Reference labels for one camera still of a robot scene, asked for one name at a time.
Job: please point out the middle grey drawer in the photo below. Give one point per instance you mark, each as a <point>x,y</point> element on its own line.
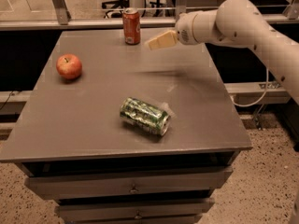
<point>135,210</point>

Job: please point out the grey metal rail frame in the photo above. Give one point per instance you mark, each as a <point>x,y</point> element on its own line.
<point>118,20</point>

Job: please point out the red coke can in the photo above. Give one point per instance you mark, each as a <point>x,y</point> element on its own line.
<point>131,26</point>

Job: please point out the green soda can lying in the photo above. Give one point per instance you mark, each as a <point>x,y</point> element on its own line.
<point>149,118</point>

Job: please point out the grey drawer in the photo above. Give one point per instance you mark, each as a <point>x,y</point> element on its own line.
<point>135,210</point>
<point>128,183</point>

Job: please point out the grey drawer cabinet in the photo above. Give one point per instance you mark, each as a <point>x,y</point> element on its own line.
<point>142,137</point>

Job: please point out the top grey drawer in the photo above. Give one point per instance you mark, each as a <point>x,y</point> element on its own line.
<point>128,183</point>

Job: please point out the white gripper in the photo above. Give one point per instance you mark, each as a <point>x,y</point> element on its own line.
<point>184,29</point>

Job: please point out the red apple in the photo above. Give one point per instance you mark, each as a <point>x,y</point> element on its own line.
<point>69,66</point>

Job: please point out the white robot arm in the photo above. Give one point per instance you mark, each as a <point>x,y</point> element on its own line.
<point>264,187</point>

